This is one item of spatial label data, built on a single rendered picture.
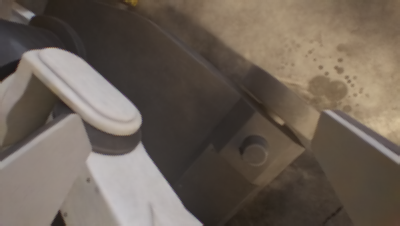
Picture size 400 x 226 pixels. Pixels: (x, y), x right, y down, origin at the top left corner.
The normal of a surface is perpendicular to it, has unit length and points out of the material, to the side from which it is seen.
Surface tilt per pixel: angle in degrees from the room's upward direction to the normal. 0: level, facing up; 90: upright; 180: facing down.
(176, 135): 0
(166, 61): 0
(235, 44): 0
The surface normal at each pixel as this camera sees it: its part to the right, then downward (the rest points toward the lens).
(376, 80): -0.25, 0.17
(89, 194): -0.49, -0.05
